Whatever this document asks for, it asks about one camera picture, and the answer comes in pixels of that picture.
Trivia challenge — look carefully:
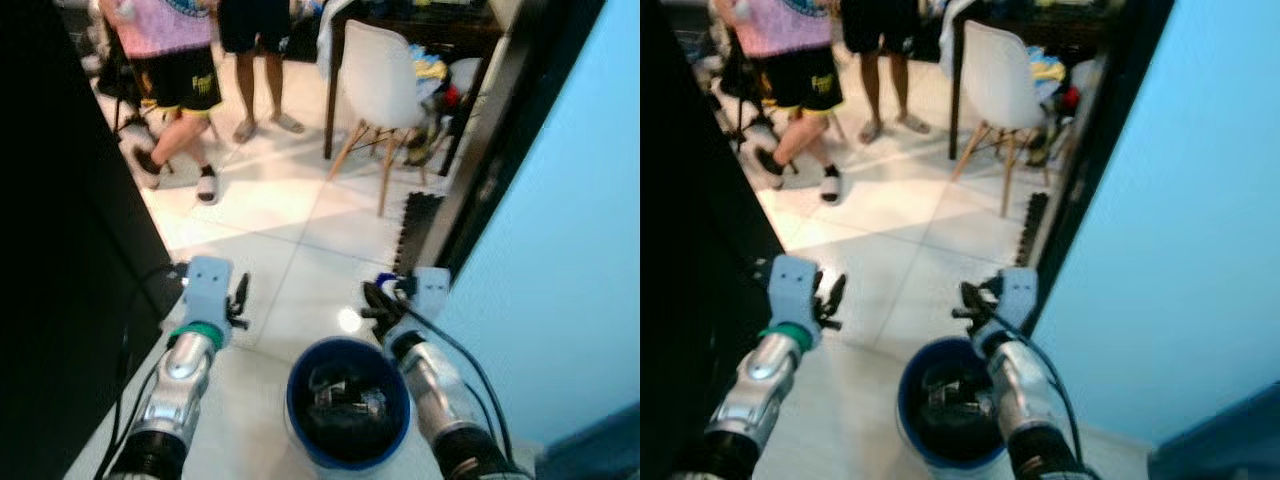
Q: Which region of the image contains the black foam puzzle mat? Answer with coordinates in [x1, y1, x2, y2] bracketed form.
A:
[1015, 192, 1052, 267]
[393, 192, 447, 277]

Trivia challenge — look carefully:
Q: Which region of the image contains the blue plastic bucket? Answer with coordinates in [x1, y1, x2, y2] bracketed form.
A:
[284, 336, 414, 473]
[896, 336, 1013, 473]

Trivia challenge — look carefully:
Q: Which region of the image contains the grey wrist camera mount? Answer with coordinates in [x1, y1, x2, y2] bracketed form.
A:
[998, 266, 1040, 337]
[405, 266, 452, 337]
[183, 256, 235, 347]
[768, 255, 820, 347]

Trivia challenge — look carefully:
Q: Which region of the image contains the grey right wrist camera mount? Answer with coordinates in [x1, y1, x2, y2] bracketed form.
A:
[405, 266, 452, 337]
[998, 266, 1040, 337]

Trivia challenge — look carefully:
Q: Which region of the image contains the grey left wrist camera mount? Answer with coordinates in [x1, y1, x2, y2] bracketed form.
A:
[768, 255, 820, 347]
[183, 256, 235, 347]

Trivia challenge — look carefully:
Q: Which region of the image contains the clear plastic rubbish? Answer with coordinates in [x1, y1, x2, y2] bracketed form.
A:
[918, 362, 996, 426]
[305, 362, 393, 426]

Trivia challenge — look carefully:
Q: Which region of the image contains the white chair with wooden legs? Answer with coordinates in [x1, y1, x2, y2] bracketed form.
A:
[328, 20, 434, 217]
[950, 20, 1052, 219]

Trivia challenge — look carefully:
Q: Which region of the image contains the black door panel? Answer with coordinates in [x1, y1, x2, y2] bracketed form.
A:
[0, 0, 183, 480]
[640, 0, 787, 480]

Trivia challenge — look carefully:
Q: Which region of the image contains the pile of colourful clothes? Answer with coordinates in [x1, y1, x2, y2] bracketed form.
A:
[1030, 45, 1102, 167]
[408, 48, 483, 167]

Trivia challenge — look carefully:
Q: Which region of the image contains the person in dark shorts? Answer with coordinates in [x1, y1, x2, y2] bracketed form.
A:
[840, 0, 932, 144]
[218, 0, 307, 144]

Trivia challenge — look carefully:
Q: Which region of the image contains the person in pink shirt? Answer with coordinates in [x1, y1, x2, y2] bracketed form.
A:
[98, 0, 224, 207]
[712, 0, 844, 205]

